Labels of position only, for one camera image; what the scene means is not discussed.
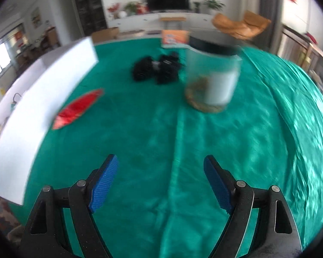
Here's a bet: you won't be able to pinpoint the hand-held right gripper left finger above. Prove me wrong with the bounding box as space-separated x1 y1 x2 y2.
20 154 119 258

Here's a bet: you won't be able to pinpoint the grey curtain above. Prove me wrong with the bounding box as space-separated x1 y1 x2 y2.
258 0 283 51

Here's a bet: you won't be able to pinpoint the black display cabinet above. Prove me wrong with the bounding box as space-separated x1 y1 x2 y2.
70 0 108 30

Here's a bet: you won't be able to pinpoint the orange book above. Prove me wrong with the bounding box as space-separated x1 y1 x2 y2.
161 29 190 49

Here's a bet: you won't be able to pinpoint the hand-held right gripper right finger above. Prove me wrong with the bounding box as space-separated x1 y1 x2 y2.
203 154 303 258

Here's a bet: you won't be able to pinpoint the wooden stool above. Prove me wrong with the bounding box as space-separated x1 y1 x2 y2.
159 17 186 31

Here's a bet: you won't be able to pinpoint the brown cardboard box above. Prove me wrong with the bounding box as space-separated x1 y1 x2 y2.
92 27 120 43

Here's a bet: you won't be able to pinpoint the black television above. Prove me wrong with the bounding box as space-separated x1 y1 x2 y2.
145 0 190 12

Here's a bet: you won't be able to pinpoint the white television cabinet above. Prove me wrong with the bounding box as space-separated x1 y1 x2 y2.
108 12 218 31

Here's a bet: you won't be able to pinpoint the leafy potted plant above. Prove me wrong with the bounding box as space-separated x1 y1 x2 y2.
124 1 140 17

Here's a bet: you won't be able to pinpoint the red packet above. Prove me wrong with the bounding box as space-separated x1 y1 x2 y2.
52 88 105 131

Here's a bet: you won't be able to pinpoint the clear jar with black lid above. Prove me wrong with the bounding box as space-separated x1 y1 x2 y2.
184 32 243 113

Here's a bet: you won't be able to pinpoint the orange lounge chair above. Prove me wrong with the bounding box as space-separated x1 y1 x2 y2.
212 10 272 42

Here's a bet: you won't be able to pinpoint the wooden dining chair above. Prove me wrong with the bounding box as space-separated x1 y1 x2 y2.
42 27 61 49

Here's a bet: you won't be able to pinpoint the wooden crib railing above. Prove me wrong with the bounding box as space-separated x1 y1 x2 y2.
277 24 323 78

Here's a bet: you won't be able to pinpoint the black fuzzy bundle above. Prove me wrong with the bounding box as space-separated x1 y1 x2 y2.
156 54 181 85

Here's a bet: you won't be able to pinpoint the red flowers in vase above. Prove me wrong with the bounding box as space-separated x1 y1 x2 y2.
108 3 120 19

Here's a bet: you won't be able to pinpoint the white cardboard box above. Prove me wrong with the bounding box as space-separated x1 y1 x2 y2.
0 36 99 206

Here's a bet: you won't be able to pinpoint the large potted plant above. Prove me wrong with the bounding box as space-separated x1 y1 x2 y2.
203 0 225 14

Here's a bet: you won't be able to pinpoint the framed wall picture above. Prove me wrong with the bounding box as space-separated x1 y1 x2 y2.
31 8 41 29

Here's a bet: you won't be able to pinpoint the green tablecloth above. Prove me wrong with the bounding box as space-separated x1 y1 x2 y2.
9 38 323 258

